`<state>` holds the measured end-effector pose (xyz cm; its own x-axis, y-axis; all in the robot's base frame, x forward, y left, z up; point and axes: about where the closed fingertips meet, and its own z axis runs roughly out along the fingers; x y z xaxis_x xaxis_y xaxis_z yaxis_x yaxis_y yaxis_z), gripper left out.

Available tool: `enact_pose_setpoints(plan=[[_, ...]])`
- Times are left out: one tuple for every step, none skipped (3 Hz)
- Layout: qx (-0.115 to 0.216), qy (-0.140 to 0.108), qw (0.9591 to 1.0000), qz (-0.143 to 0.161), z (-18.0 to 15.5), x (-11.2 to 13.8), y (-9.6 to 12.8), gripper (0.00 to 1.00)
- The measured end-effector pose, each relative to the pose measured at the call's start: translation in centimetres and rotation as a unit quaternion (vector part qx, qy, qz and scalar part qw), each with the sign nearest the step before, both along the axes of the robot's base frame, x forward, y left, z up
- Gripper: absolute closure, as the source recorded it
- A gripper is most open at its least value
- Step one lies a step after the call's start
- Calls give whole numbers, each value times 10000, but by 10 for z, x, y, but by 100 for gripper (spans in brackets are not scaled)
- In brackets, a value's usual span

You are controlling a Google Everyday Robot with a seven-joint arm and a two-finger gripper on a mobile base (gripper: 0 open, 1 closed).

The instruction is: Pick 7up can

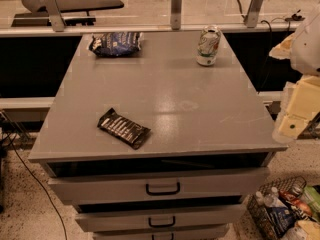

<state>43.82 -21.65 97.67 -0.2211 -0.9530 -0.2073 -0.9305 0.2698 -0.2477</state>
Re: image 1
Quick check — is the drawer black handle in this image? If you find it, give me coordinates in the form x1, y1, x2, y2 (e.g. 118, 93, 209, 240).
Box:
151, 232, 175, 240
145, 182, 181, 196
148, 216, 176, 228

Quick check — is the black floor cable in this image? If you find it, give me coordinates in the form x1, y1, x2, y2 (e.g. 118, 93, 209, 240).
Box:
0, 130, 69, 240

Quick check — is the blue chip bag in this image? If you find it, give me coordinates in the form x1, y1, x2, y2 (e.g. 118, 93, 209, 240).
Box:
88, 32, 142, 57

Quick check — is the top drawer black handle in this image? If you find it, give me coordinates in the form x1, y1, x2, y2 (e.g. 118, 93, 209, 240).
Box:
145, 182, 181, 196

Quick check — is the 7up soda can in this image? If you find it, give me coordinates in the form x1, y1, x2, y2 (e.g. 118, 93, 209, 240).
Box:
196, 25, 222, 66

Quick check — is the black cable behind rail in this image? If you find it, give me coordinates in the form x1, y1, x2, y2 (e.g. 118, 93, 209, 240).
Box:
233, 0, 305, 92

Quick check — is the blue snack bag in basket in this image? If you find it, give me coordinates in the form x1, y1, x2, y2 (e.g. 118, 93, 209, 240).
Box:
266, 207, 295, 237

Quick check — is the right metal bracket post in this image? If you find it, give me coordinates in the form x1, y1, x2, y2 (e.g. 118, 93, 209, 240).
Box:
244, 0, 264, 28

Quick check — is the metal bracket post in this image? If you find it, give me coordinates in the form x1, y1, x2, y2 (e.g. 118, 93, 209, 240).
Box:
43, 0, 65, 32
244, 0, 264, 28
170, 0, 182, 30

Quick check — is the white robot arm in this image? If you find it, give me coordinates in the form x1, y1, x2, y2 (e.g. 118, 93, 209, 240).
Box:
269, 4, 320, 143

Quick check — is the middle metal bracket post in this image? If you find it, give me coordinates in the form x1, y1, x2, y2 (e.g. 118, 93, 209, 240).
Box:
170, 0, 182, 30

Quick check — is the black snack bar wrapper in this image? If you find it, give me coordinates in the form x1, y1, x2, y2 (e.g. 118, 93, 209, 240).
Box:
97, 108, 150, 150

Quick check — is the green packet in basket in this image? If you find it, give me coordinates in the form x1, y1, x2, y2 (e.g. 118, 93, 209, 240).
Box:
301, 185, 320, 213

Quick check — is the grey drawer cabinet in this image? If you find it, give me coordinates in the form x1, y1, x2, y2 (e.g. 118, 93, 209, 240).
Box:
29, 31, 282, 240

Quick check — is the bottom drawer black handle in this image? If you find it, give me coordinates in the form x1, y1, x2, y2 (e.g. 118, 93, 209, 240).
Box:
151, 232, 175, 240

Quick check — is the red snack packet in basket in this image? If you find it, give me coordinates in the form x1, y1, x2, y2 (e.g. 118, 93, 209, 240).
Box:
279, 190, 312, 216

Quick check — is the clear plastic water bottle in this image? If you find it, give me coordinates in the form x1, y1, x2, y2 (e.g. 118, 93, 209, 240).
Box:
255, 187, 285, 207

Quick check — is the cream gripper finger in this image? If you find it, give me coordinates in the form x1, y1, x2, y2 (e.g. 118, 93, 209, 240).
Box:
272, 113, 308, 143

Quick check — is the wire mesh basket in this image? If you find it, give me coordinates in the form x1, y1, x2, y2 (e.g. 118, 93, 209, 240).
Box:
247, 176, 306, 240

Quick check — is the middle drawer black handle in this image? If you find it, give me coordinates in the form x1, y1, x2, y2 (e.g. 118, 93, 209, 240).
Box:
148, 216, 176, 228

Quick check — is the left metal bracket post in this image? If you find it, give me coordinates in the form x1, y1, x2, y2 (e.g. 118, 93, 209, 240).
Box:
43, 0, 65, 32

